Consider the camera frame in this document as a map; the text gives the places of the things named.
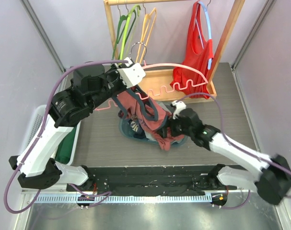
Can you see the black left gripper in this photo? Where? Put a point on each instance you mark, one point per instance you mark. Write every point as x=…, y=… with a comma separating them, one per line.
x=122, y=86

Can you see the pink tank top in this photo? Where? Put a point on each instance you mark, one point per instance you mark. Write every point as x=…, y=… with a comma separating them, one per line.
x=151, y=116

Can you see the pink hanger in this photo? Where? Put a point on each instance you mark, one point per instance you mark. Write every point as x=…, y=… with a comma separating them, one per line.
x=156, y=82

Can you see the red tank top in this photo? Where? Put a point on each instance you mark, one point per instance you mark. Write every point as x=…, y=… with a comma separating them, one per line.
x=199, y=54

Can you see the yellow hanger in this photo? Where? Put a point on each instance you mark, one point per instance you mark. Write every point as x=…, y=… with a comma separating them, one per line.
x=147, y=27

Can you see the dark green hanger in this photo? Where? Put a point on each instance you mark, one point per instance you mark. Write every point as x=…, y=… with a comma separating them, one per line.
x=119, y=33

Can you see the light blue hanger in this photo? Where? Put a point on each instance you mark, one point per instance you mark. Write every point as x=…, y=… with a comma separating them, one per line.
x=205, y=10

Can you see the lime green hanger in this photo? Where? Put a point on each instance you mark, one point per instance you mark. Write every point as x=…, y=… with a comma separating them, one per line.
x=130, y=20

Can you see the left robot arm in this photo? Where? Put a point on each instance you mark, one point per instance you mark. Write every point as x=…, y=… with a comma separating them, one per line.
x=91, y=86

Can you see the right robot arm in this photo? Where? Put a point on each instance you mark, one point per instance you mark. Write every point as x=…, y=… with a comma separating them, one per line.
x=269, y=176

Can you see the wooden clothes rack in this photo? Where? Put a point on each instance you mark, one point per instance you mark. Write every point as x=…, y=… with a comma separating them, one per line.
x=228, y=29

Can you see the teal plastic tub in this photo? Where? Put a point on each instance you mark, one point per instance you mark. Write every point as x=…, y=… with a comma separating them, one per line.
x=127, y=131

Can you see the green folded cloth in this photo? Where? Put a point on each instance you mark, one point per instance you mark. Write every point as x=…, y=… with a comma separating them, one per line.
x=63, y=154

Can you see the white plastic basket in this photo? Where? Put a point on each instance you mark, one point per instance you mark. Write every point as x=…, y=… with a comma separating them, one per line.
x=34, y=125

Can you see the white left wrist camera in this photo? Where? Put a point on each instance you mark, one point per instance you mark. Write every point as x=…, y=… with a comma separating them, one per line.
x=131, y=73

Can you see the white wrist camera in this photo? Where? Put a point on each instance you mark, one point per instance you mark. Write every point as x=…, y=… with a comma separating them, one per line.
x=131, y=73
x=178, y=106

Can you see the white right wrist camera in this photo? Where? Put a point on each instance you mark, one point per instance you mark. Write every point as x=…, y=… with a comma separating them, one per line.
x=178, y=106

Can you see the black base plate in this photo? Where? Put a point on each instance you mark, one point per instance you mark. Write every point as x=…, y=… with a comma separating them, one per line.
x=156, y=180

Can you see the white slotted cable duct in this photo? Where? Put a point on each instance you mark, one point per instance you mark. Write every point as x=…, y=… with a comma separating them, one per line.
x=81, y=199

